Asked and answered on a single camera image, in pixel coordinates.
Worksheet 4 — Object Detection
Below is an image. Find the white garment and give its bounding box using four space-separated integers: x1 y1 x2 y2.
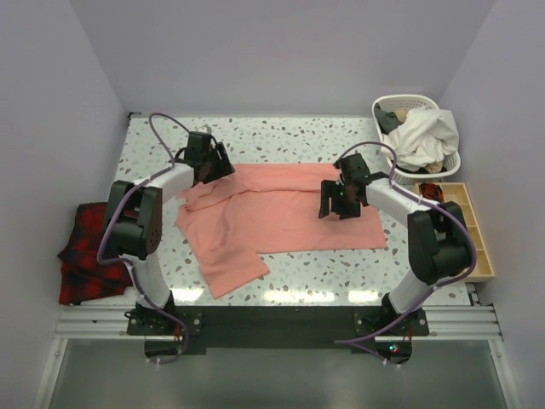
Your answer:
380 107 461 168

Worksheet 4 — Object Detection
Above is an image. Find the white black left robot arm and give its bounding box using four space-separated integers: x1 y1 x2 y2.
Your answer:
97 131 234 334

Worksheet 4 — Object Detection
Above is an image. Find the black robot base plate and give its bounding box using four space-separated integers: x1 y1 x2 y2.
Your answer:
127 304 431 357

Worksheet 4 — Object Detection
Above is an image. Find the white perforated laundry basket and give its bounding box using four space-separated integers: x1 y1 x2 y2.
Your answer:
371 94 461 185

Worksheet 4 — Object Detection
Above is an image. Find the wooden compartment tray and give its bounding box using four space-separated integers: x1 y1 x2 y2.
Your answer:
435 182 495 283

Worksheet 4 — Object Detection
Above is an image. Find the red black plaid shirt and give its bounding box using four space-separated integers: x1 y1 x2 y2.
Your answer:
57 202 132 305

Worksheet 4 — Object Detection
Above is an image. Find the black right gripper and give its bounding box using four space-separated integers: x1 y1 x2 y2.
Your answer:
318 180 360 220

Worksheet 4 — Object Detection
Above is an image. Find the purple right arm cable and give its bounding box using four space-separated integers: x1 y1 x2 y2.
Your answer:
334 141 476 363

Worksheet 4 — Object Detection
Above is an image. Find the red patterned rolled item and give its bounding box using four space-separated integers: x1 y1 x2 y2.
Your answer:
418 182 445 203

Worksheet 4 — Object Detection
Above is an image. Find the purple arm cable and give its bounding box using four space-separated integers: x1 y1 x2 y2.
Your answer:
96 112 192 366
334 141 476 363

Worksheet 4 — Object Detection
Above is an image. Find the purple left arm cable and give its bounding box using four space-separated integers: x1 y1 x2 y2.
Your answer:
96 112 192 366

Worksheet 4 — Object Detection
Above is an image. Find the pink t shirt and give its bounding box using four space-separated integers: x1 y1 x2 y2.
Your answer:
176 164 386 299

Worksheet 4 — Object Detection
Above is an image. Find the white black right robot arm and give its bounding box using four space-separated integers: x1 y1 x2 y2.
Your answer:
318 153 476 335

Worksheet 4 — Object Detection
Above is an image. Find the dark grey garment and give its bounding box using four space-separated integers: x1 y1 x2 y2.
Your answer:
374 107 402 135

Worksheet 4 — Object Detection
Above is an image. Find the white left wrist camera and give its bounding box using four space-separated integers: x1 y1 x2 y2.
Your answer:
196 124 213 135

